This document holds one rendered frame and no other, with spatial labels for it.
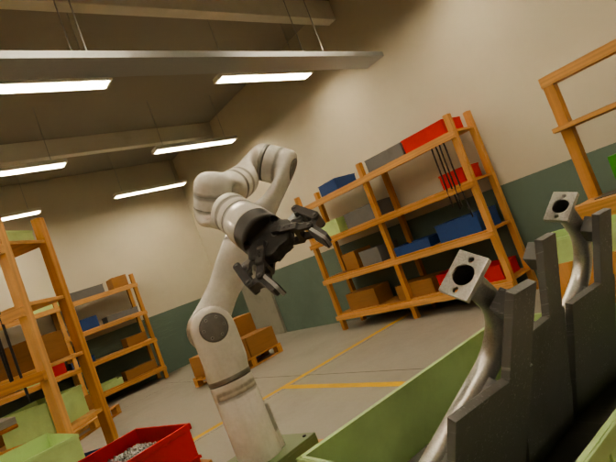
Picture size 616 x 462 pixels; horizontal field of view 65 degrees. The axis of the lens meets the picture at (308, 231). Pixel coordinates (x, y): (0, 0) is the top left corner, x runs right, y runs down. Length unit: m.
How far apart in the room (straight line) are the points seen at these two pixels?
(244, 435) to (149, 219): 10.48
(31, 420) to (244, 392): 3.17
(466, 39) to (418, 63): 0.69
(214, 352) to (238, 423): 0.15
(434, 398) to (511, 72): 5.19
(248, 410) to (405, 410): 0.31
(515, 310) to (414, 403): 0.44
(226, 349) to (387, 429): 0.35
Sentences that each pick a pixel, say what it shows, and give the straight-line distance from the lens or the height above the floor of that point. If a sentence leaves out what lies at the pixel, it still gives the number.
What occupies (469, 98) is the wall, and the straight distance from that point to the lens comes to 6.20.
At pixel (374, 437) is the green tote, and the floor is 0.92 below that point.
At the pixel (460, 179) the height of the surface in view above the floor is 1.48.
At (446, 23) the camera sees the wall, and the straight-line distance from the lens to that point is 6.40.
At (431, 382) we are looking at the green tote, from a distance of 1.02.
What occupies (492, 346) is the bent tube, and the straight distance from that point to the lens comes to 0.67.
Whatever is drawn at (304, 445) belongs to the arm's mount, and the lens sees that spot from 1.08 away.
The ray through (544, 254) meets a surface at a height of 1.13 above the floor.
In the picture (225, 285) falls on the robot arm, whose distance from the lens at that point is 1.09.
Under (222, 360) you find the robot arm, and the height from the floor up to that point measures 1.11.
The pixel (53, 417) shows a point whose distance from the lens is 3.96.
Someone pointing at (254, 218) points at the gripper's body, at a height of 1.33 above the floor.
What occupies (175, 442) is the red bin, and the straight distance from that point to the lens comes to 1.52.
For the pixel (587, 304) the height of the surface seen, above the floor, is 1.02.
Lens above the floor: 1.25
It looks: 3 degrees up
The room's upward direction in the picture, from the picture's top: 21 degrees counter-clockwise
